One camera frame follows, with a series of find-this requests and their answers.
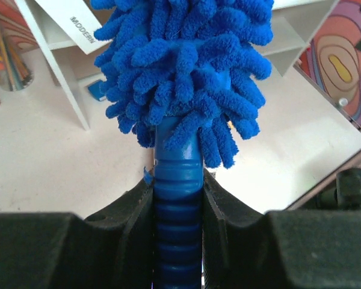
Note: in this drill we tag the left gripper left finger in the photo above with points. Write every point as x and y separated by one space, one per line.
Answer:
112 248

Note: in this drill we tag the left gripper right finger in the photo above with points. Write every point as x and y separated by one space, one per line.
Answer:
243 248

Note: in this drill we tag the blue microfiber duster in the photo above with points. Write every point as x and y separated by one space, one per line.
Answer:
180 75

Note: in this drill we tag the white wooden bookshelf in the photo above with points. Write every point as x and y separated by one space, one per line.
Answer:
294 24

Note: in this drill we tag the blue pencil sharpener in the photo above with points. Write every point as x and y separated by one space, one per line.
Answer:
95 90

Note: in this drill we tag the small white side shelf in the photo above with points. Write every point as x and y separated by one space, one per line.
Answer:
70 68

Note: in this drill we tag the clear cup of pencils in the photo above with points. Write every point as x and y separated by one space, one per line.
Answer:
14 73

